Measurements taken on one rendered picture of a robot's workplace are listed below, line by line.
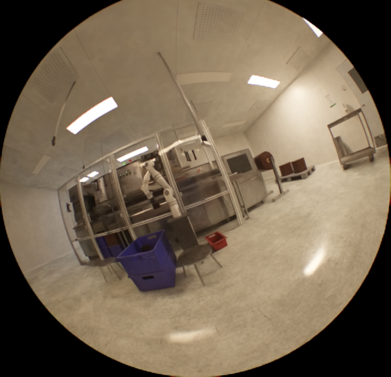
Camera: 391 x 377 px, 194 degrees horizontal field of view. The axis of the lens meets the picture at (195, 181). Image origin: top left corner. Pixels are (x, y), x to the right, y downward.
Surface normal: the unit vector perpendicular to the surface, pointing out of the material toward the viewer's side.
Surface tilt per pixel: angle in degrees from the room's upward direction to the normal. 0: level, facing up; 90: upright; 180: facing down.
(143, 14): 180
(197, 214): 90
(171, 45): 180
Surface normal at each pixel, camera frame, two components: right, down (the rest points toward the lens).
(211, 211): 0.11, -0.11
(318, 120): -0.93, 0.34
